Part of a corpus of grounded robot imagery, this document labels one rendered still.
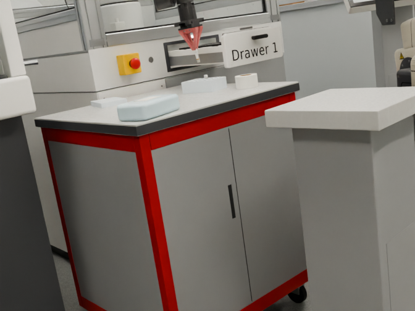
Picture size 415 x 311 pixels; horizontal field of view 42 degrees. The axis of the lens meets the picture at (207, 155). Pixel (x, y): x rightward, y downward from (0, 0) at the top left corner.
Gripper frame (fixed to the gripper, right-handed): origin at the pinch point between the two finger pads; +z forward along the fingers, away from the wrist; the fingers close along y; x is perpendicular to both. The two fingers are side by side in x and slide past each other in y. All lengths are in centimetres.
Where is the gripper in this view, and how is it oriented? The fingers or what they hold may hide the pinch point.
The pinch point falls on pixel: (194, 47)
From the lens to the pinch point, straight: 183.7
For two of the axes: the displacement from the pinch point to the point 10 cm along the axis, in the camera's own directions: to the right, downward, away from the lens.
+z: 2.0, 9.5, 2.3
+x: 8.7, -0.6, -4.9
